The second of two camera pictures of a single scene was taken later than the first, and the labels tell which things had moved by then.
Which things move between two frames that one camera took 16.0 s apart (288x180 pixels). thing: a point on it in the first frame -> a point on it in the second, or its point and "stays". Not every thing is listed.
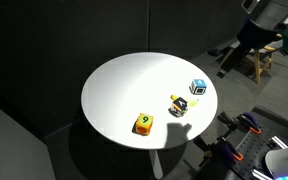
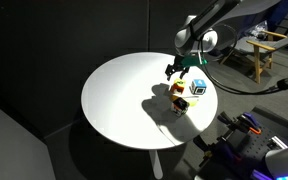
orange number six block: (143, 124) -> (178, 86)
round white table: (151, 101) stays
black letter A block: (178, 107) stays
